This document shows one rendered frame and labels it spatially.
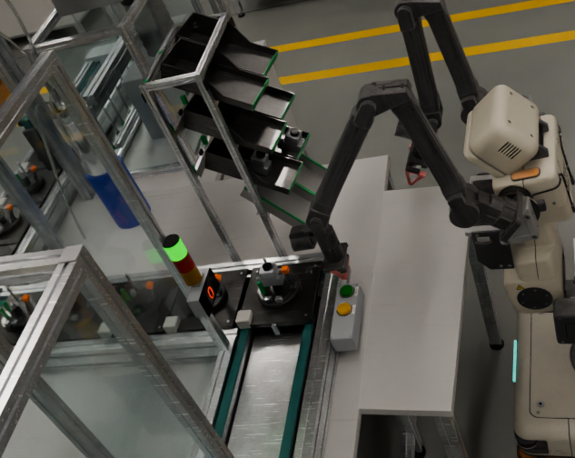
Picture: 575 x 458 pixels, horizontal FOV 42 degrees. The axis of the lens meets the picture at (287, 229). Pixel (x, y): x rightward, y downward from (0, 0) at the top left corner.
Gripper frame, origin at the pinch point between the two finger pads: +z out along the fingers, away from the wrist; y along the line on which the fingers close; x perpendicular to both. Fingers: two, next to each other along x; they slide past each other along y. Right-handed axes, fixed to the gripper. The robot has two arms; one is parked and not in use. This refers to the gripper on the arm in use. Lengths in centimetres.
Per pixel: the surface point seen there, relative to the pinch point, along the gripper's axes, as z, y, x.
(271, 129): -34.4, -32.1, -16.1
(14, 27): 68, -440, -398
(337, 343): 8.3, 17.6, -2.7
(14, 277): -95, 83, -11
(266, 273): -6.5, 0.6, -22.3
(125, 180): -62, 18, -34
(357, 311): 8.0, 6.7, 2.3
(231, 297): 4.5, -1.5, -39.3
